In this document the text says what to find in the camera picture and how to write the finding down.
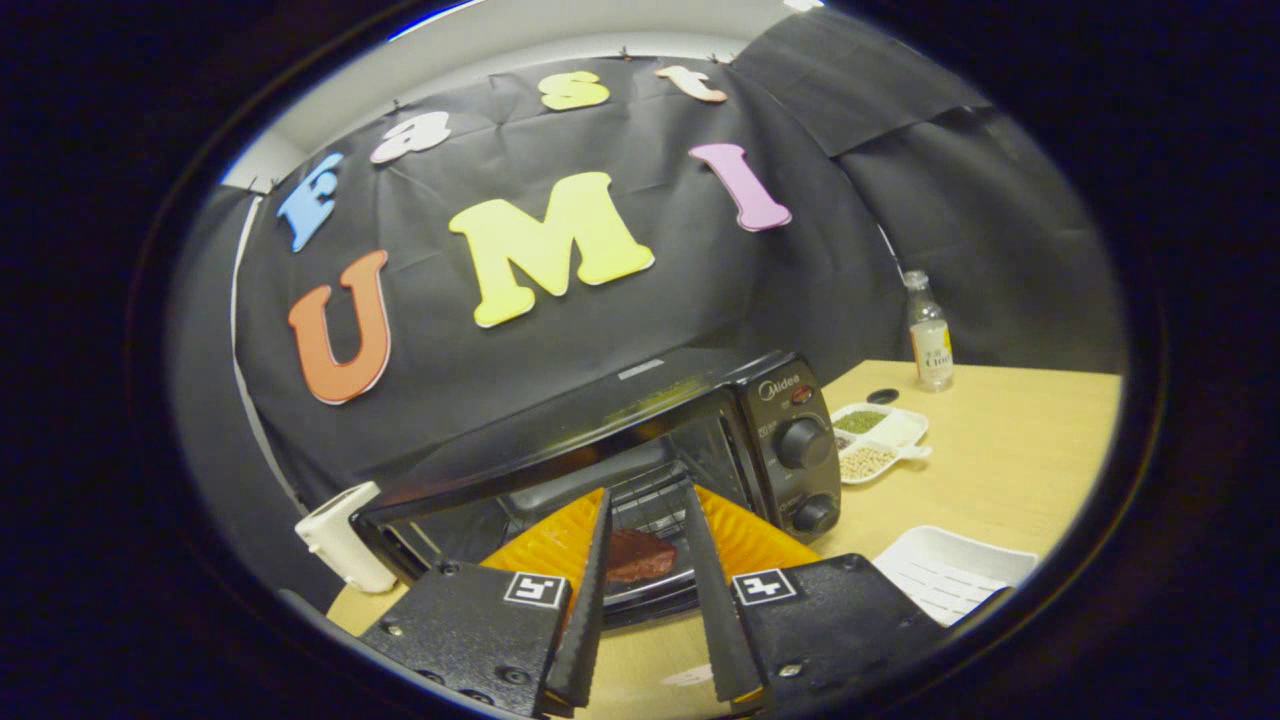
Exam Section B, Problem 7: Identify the white divided dish with beans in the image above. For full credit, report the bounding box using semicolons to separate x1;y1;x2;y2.
830;402;933;486

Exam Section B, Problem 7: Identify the white rectangular tray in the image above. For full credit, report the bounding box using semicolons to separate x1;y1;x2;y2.
872;525;1041;628

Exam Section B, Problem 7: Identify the white bread toaster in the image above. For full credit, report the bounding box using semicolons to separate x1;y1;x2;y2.
295;481;399;594

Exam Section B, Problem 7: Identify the black backdrop cloth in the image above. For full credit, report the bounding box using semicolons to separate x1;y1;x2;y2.
165;10;1126;601

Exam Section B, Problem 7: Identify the black toaster oven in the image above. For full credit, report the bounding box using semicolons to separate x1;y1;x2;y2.
350;350;843;631

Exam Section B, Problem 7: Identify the brown meat piece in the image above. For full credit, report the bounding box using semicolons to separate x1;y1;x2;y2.
606;529;679;584

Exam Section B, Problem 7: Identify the clear glass bottle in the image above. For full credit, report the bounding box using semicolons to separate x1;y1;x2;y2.
905;269;955;393

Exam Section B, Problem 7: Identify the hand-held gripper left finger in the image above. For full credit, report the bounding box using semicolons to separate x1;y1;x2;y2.
358;487;613;719

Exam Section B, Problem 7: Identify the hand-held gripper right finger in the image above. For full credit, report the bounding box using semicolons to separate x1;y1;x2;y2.
683;483;951;719

